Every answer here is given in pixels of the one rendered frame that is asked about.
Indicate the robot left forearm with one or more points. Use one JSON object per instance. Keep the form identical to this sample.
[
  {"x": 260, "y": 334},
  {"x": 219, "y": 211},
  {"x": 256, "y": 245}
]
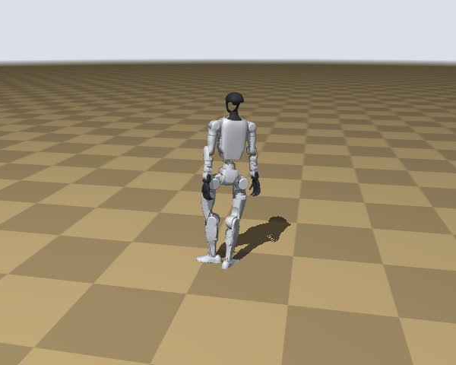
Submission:
[{"x": 207, "y": 163}]

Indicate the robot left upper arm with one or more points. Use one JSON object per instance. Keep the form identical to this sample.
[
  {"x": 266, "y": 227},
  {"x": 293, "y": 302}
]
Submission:
[{"x": 213, "y": 127}]

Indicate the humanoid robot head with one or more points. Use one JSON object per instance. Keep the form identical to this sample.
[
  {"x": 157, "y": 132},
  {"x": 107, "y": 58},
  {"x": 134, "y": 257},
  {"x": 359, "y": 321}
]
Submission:
[{"x": 236, "y": 99}]

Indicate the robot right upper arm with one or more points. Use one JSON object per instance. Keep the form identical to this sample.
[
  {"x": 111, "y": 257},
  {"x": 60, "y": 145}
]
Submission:
[{"x": 251, "y": 138}]

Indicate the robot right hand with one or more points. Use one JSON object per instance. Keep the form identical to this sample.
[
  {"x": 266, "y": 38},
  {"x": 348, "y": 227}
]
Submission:
[{"x": 255, "y": 185}]

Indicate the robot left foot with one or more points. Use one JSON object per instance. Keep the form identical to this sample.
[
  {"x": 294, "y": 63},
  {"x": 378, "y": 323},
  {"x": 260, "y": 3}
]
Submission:
[{"x": 206, "y": 258}]

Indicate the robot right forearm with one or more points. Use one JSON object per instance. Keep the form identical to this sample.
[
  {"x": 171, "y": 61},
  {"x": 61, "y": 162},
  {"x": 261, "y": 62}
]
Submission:
[{"x": 253, "y": 164}]

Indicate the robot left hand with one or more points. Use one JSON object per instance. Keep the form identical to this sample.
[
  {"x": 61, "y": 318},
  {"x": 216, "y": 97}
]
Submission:
[{"x": 206, "y": 188}]

